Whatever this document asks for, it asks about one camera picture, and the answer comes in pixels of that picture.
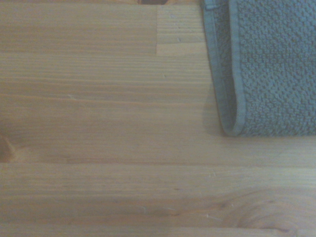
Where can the grey-blue terry towel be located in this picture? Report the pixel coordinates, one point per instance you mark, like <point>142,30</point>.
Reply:
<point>271,69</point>

